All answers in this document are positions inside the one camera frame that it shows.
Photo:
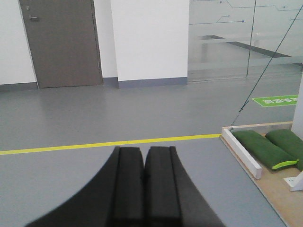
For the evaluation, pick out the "plywood base platform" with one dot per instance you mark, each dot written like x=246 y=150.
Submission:
x=288 y=205

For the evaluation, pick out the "yellow floor tape line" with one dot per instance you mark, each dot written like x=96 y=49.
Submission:
x=112 y=143

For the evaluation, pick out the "frosted glass partition wall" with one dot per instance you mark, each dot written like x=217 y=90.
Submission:
x=237 y=39

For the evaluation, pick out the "grey-brown room door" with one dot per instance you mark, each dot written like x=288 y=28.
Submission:
x=63 y=42

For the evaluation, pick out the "white upright panel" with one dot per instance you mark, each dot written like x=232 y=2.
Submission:
x=297 y=126

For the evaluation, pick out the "green sandbag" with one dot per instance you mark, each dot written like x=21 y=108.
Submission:
x=289 y=142
x=266 y=152

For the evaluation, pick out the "green floor sign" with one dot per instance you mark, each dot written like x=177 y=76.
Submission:
x=272 y=101

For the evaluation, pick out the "white wooden base frame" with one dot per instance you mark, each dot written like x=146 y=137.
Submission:
x=245 y=159

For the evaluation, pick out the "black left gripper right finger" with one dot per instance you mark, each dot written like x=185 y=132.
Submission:
x=171 y=198

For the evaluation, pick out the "green sandbag lower left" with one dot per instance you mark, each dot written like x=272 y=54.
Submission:
x=289 y=142

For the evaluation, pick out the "green sandbag upper left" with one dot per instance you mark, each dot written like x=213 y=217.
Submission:
x=266 y=152

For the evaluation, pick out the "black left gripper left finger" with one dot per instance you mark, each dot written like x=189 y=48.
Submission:
x=112 y=198

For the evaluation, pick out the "white metal bracket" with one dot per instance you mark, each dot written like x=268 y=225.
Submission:
x=295 y=183

